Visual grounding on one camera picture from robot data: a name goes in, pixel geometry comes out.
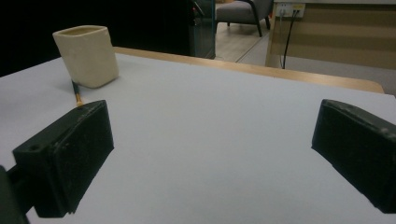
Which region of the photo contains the black power cable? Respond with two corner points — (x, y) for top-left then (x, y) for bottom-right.
(281, 10), (300, 70)

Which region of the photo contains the white wall socket strip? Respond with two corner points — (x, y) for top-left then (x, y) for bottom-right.
(275, 2), (306, 19)

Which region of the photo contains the white mat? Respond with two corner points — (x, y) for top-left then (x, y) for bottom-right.
(0, 52), (396, 224)

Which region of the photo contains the black pencil with wooden tip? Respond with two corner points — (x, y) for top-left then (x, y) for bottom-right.
(71, 79), (84, 107)

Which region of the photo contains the wooden cabinet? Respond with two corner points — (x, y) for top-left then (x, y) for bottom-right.
(264, 2), (396, 71)

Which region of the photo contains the cream ceramic pen holder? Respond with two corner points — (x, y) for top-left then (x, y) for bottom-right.
(51, 24), (120, 89)

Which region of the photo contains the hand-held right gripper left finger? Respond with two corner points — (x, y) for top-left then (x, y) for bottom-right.
(12, 99), (115, 218)

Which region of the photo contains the grey armchair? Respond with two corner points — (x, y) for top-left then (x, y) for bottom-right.
(215, 0), (275, 38)

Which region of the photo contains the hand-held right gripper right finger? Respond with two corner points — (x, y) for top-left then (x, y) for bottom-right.
(311, 99), (396, 215)

